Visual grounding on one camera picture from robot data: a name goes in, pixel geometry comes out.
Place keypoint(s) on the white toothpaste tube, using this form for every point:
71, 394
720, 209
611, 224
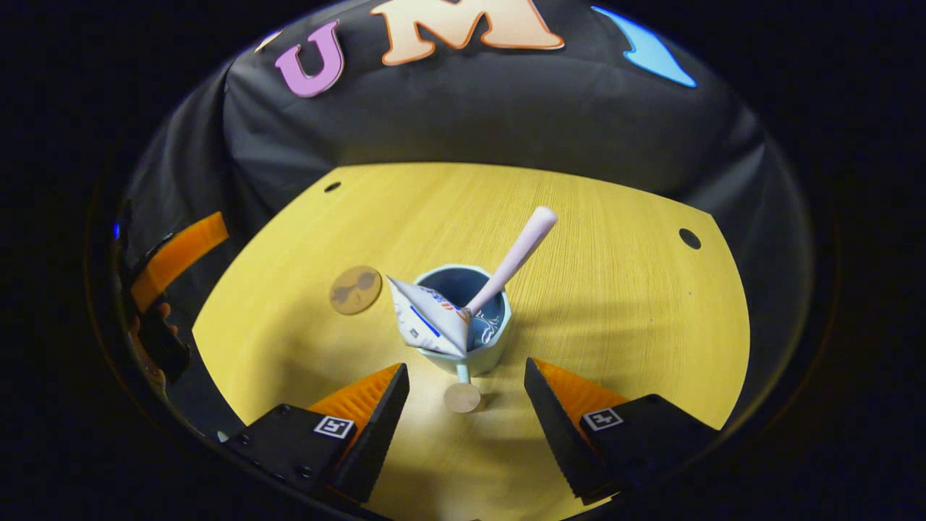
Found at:
430, 322

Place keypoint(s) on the round cork coaster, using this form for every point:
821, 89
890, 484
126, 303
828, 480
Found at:
354, 289

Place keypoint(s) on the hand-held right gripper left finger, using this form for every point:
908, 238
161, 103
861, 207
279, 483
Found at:
383, 420

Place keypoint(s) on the yellow wooden desktop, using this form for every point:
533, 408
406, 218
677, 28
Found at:
615, 289

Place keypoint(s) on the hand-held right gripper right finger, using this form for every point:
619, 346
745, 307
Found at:
553, 427

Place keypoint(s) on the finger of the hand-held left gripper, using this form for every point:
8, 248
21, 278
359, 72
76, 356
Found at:
181, 253

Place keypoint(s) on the pink toothbrush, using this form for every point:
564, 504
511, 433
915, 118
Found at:
517, 257

